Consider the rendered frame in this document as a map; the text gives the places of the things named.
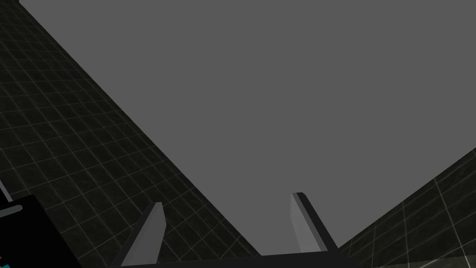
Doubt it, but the black appliance with grey handle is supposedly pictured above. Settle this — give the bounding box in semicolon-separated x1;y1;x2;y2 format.
0;179;83;268

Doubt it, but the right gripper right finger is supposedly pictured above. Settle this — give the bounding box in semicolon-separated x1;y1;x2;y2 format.
290;192;339;254

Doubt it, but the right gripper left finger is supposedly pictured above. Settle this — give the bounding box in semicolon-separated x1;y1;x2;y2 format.
111;201;167;267

